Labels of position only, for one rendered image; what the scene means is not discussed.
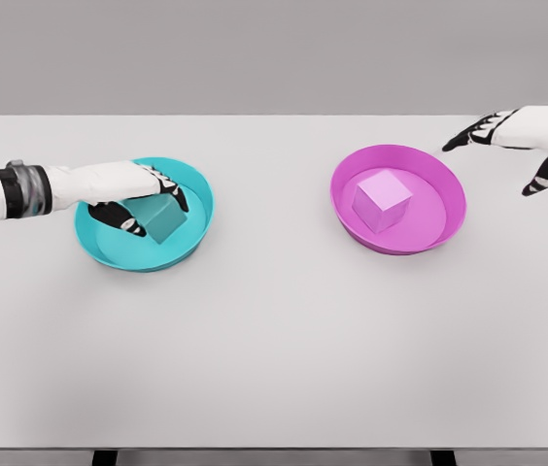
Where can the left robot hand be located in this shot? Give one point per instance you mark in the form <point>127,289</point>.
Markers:
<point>118,182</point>

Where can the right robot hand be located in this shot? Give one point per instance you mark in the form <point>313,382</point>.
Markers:
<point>536,128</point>

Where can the teal block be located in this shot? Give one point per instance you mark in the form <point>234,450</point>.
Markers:
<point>162,218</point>

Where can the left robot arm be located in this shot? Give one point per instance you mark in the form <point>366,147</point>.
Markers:
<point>16,191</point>

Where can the teal plate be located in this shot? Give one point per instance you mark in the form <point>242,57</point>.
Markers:
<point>191,194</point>

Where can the pink plate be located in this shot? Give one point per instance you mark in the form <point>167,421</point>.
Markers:
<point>429,175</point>

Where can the pink block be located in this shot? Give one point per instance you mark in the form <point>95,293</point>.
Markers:
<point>381,199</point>

